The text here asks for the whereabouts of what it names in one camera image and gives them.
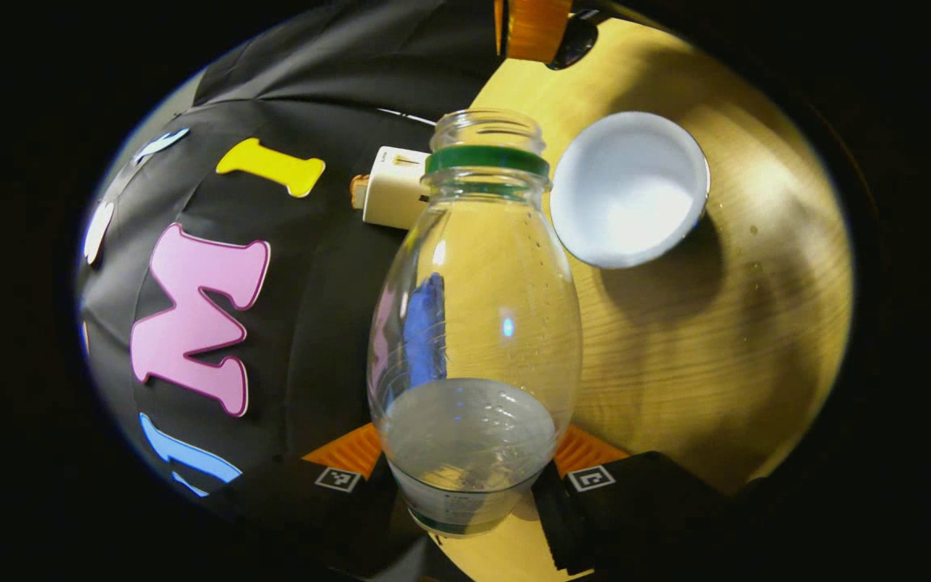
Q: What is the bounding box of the clear plastic water bottle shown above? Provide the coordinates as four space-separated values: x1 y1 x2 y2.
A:
366 108 584 539

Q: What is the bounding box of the black backdrop cloth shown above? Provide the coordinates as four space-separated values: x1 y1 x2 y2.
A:
76 0 508 504

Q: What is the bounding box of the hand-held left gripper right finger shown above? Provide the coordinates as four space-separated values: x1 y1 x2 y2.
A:
530 424 749 576

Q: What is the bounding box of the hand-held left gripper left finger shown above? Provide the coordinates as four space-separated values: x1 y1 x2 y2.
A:
205 421 419 571

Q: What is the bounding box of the white toaster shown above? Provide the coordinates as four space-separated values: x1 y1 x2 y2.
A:
360 145 434 231

